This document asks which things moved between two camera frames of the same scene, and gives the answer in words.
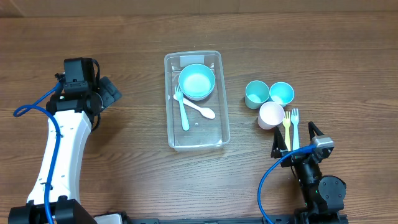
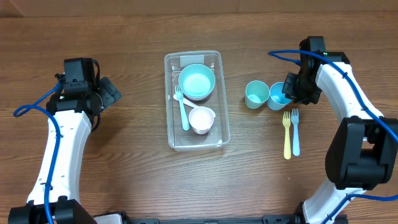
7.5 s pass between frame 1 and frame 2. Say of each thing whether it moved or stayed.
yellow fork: stayed
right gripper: moved
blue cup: stayed
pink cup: moved
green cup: stayed
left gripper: stayed
